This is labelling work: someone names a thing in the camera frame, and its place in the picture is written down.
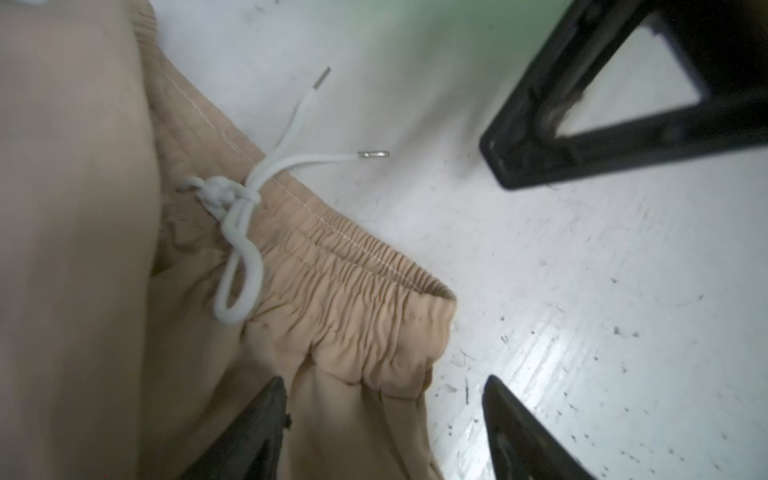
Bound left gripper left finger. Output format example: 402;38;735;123
180;376;292;480

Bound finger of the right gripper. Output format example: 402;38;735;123
479;1;767;190

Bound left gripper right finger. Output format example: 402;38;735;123
482;375;594;480

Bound beige shorts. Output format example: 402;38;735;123
1;1;456;479

